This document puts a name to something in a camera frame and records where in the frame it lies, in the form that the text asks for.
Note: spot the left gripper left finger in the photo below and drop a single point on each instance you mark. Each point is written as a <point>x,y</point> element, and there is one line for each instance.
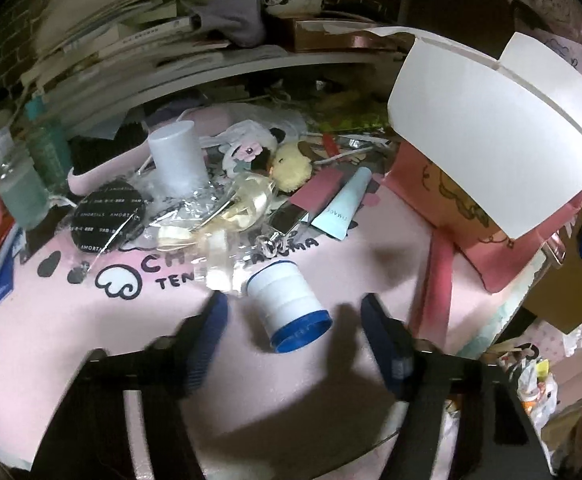
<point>198,339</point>

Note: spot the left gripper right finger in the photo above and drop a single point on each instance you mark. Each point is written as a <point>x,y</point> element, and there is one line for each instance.
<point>391,345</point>

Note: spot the white jar blue lid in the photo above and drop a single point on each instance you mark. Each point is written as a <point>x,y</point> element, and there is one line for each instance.
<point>290,312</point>

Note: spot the clear plastic wrapper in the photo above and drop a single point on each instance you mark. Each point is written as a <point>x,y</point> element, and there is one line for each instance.
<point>215,230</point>

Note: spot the white cylinder cup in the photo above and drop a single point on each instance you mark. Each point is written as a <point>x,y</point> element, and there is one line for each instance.
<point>178,157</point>

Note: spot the pink desk mat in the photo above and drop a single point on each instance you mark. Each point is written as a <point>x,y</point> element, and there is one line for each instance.
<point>122,416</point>

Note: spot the pink cartoon cardboard box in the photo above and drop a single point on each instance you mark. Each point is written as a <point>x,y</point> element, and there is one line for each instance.
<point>491,148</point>

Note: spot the light blue cosmetic tube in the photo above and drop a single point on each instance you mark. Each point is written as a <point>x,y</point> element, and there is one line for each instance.
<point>335,219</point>

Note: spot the black round compact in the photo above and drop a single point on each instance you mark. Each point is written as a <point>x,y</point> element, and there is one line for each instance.
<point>107,217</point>

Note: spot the dark pink flat box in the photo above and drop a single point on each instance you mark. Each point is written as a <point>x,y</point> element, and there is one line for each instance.
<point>308,201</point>

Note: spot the yellow plush toy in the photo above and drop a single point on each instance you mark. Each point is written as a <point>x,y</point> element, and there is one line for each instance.
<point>290,169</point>

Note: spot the panda plush toy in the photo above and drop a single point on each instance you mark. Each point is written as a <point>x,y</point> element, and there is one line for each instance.
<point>252,151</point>

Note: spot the pink hair brush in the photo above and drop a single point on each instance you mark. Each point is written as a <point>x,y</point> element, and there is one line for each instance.
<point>97,161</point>

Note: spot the clear liquid bottle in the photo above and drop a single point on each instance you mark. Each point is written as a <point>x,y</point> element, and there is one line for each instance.
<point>21,188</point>

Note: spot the teal bottle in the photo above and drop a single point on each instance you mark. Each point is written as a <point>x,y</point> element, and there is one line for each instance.
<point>48,147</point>

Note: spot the stack of books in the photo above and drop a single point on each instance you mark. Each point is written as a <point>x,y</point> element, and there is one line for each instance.
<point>80,38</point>

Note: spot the purple cloth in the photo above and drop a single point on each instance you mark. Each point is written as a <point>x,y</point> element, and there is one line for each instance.
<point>239,21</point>

